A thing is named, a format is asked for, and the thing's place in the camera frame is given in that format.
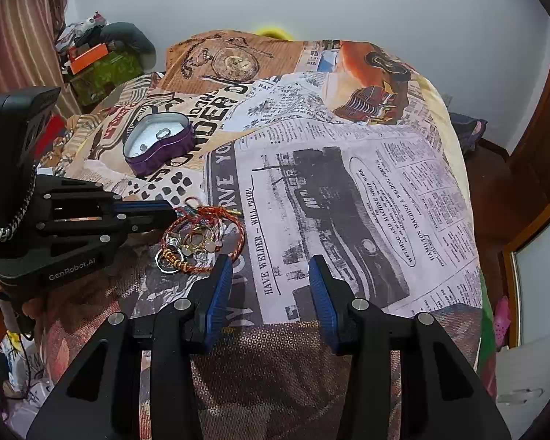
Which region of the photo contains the purple heart-shaped tin box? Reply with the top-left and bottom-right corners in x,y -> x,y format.
122,111 -> 195,177

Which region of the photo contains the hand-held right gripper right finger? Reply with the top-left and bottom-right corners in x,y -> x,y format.
308,254 -> 509,440

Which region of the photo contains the pink sandal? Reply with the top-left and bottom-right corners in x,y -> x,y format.
494,296 -> 512,353

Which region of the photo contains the dark cloth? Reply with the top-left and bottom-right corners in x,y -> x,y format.
449,112 -> 489,152

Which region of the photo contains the car printed pillow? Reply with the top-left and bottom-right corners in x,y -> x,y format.
300,39 -> 425,125

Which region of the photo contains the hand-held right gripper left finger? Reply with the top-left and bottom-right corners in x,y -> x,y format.
25,254 -> 234,440

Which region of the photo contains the white cabinet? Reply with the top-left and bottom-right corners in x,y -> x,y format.
485,330 -> 550,440

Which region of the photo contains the newspaper printed bedsheet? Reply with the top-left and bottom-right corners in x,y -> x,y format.
39,69 -> 487,440

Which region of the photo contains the black cable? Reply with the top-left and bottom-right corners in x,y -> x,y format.
7,300 -> 40,402

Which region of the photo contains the striped curtain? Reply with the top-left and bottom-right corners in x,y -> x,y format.
0,0 -> 70,113

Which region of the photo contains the orange box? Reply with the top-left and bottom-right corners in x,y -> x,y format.
68,43 -> 109,74

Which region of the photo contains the grey bag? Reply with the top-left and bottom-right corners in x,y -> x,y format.
98,22 -> 157,67

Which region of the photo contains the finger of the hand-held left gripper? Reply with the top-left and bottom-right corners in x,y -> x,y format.
37,176 -> 178,221
40,213 -> 178,263

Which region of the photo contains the wooden framed mirror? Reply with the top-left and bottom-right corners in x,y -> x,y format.
501,183 -> 550,350

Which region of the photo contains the plain silver ring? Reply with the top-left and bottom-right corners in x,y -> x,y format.
155,250 -> 176,274

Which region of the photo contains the yellow beaded bracelet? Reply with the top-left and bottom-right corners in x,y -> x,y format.
159,247 -> 214,275

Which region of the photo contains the red braided thread bracelet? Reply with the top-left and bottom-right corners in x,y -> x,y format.
162,197 -> 247,276

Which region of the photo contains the yellow round object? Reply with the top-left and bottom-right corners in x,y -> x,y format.
257,27 -> 297,40

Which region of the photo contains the wooden door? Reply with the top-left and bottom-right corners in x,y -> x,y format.
506,27 -> 550,248

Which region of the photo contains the pocket watch printed pillow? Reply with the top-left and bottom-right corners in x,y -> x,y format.
165,30 -> 315,95

